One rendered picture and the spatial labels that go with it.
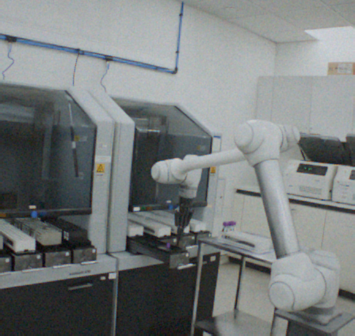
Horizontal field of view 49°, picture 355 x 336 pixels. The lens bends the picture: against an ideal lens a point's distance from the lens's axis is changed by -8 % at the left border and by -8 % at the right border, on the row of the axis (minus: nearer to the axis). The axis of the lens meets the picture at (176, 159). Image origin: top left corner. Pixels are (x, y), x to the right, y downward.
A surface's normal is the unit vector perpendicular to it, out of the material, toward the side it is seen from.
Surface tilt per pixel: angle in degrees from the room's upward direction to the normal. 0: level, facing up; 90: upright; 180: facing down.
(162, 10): 90
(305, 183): 90
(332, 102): 90
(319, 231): 90
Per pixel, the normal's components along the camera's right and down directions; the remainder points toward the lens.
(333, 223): -0.73, -0.03
